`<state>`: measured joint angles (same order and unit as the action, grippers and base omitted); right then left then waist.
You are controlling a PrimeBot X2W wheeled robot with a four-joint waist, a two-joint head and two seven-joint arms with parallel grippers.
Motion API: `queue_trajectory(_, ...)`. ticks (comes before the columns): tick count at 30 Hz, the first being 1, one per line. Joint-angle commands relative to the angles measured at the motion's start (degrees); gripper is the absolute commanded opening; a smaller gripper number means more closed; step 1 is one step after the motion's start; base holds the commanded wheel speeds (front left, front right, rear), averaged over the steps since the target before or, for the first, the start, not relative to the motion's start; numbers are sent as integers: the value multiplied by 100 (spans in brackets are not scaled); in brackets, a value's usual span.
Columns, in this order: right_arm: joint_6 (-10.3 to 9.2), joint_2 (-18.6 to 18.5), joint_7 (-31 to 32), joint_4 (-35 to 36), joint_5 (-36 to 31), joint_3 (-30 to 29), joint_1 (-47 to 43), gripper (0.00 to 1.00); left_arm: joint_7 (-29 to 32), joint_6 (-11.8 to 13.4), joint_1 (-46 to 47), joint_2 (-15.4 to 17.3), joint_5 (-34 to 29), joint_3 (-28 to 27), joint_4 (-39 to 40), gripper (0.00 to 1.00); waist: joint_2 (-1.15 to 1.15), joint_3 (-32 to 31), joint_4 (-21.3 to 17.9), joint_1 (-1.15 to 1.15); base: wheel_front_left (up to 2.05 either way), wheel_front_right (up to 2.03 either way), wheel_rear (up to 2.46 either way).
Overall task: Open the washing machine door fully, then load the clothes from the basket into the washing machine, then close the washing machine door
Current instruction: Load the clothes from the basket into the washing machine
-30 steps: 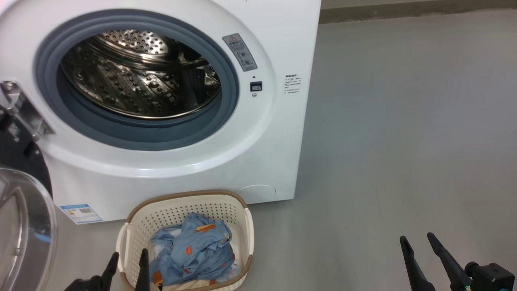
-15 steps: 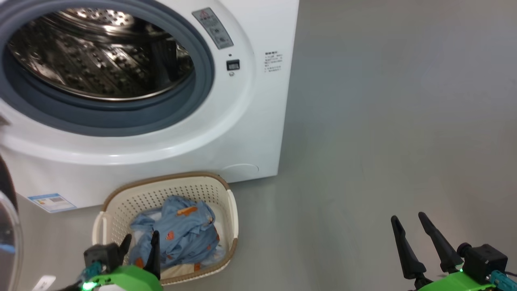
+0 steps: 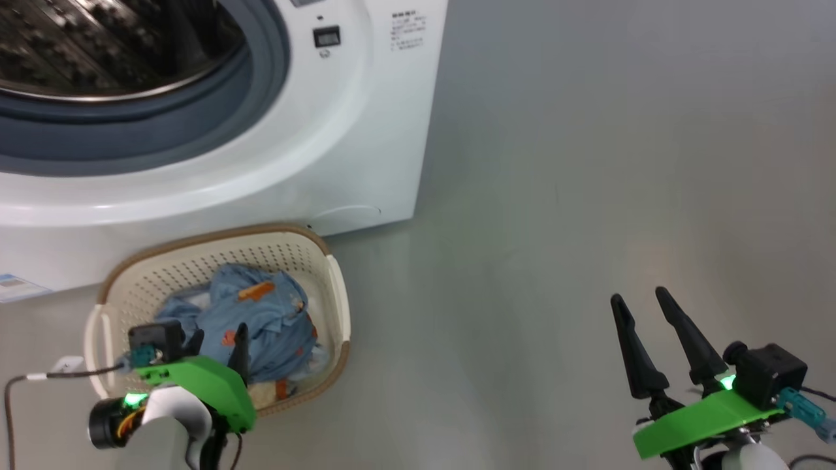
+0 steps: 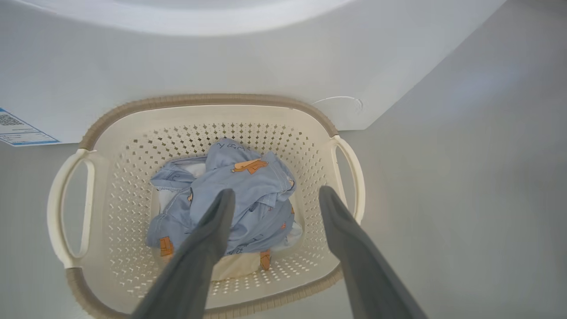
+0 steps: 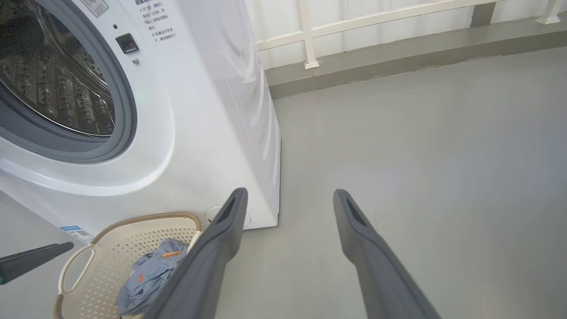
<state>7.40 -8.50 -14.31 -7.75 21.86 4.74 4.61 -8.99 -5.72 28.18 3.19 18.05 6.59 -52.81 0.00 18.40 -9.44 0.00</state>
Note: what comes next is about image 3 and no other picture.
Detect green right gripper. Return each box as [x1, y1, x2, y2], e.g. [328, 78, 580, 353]
[611, 286, 784, 470]

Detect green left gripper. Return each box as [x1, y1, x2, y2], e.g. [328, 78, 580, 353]
[88, 322, 257, 450]

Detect blue denim shirt orange patches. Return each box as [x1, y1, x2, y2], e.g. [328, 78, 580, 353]
[155, 263, 321, 384]

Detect cream garment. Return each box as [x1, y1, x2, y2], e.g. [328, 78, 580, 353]
[248, 379, 291, 409]

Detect pale blue orange print garment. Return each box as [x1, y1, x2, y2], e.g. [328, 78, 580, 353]
[304, 339, 329, 371]

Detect cream perforated laundry basket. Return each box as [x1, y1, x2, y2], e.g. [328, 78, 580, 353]
[84, 223, 352, 418]

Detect grey rubber door gasket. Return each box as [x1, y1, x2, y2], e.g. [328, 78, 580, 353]
[0, 0, 292, 178]

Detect white front-load washing machine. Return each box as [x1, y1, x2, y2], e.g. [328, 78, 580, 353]
[0, 0, 449, 296]

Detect steel washing machine drum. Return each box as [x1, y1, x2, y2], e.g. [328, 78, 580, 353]
[0, 0, 248, 102]

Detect blue energy label sticker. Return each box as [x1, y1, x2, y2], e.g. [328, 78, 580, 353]
[0, 274, 53, 304]

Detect printed text sticker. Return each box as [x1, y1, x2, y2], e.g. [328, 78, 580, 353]
[391, 12, 429, 52]

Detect teal right camera connector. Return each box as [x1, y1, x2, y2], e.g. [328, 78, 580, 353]
[777, 386, 836, 445]

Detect brown left camera cable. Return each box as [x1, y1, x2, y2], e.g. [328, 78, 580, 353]
[3, 362, 131, 470]

